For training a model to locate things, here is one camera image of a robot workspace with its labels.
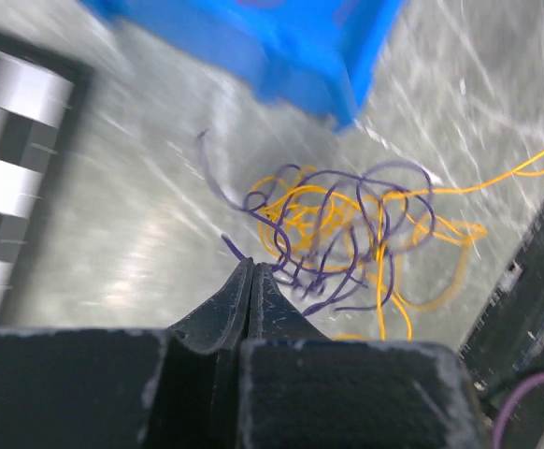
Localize coloured wire bundle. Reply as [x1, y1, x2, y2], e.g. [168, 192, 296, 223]
[195, 129, 488, 341]

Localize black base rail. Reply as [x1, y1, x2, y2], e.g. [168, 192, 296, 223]
[459, 201, 544, 398]

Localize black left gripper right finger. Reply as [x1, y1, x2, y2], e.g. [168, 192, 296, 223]
[238, 264, 482, 448]

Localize blue three-compartment plastic bin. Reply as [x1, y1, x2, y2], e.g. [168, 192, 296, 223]
[83, 0, 402, 130]

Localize black white chessboard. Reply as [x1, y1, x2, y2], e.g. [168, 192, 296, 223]
[0, 32, 93, 319]

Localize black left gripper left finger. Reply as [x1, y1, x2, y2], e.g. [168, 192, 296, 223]
[0, 256, 254, 449]

